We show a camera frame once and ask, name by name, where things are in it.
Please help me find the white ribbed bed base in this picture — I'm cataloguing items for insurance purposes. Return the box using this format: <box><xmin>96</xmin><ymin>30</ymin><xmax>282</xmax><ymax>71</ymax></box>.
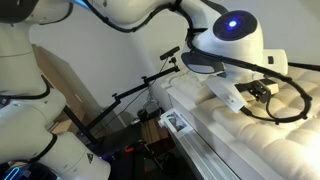
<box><xmin>165</xmin><ymin>85</ymin><xmax>265</xmax><ymax>180</ymax></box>

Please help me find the brown cardboard box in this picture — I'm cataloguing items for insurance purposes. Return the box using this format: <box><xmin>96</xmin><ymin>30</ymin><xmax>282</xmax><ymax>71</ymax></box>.
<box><xmin>31</xmin><ymin>44</ymin><xmax>102</xmax><ymax>135</ymax></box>

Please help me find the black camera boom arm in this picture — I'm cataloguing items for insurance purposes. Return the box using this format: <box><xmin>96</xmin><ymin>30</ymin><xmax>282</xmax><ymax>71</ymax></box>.
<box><xmin>85</xmin><ymin>57</ymin><xmax>181</xmax><ymax>133</ymax></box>

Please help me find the photo print card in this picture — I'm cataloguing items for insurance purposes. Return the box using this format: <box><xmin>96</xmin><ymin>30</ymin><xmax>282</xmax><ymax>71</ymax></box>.
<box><xmin>158</xmin><ymin>107</ymin><xmax>195</xmax><ymax>139</ymax></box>

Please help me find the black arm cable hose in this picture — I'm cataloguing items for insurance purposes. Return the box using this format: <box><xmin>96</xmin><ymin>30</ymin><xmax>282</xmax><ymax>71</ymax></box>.
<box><xmin>81</xmin><ymin>0</ymin><xmax>314</xmax><ymax>126</ymax></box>

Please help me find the black round clamp device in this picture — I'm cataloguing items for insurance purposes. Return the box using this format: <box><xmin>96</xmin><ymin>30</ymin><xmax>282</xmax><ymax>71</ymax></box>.
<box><xmin>136</xmin><ymin>99</ymin><xmax>165</xmax><ymax>123</ymax></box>

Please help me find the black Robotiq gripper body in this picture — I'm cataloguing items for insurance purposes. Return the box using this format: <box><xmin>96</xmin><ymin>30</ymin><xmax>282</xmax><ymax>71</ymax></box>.
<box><xmin>234</xmin><ymin>78</ymin><xmax>278</xmax><ymax>98</ymax></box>

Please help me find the wooden slat box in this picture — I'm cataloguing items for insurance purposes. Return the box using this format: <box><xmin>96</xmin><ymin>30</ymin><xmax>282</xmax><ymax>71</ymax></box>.
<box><xmin>139</xmin><ymin>116</ymin><xmax>171</xmax><ymax>146</ymax></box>

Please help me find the cream tufted mattress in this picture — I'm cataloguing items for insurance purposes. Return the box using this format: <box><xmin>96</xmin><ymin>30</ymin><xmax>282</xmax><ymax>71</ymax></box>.
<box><xmin>149</xmin><ymin>64</ymin><xmax>320</xmax><ymax>180</ymax></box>

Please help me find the black stereo camera bar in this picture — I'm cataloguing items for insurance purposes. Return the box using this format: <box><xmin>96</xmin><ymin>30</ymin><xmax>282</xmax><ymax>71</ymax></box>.
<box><xmin>159</xmin><ymin>45</ymin><xmax>181</xmax><ymax>62</ymax></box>

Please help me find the black stand leg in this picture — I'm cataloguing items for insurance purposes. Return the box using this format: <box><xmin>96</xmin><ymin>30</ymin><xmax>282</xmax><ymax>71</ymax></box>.
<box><xmin>62</xmin><ymin>105</ymin><xmax>100</xmax><ymax>146</ymax></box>

